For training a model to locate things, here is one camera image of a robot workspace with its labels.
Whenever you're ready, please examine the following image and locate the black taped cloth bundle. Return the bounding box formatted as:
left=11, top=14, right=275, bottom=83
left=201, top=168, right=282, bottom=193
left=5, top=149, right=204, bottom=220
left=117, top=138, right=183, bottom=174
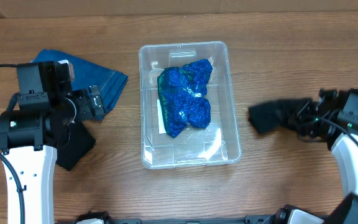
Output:
left=248, top=98, right=313, bottom=134

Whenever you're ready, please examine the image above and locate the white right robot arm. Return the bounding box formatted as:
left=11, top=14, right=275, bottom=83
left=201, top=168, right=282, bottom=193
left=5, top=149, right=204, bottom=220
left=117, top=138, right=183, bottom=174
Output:
left=243, top=89, right=358, bottom=224

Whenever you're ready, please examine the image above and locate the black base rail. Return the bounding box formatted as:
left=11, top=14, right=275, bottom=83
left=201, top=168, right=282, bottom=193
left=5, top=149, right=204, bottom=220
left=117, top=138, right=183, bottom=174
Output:
left=54, top=210, right=279, bottom=224

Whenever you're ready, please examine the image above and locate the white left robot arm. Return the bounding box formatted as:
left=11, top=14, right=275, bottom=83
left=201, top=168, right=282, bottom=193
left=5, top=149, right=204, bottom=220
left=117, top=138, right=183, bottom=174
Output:
left=0, top=60, right=96, bottom=223

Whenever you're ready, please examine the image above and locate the black folded cloth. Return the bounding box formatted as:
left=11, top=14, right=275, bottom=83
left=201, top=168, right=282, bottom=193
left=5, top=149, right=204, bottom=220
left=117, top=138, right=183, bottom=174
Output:
left=56, top=121, right=96, bottom=171

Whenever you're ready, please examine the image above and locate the clear plastic storage bin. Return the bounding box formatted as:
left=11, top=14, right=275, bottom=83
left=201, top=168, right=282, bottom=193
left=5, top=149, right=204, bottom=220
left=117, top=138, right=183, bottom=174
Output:
left=139, top=41, right=242, bottom=169

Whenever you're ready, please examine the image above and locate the blue sequin cloth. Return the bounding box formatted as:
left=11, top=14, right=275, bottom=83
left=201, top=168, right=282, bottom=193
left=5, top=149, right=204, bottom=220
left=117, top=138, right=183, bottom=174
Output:
left=157, top=59, right=213, bottom=138

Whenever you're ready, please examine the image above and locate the white paper label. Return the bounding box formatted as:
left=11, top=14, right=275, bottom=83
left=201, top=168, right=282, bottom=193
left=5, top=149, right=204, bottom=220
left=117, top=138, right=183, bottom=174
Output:
left=157, top=99, right=166, bottom=134

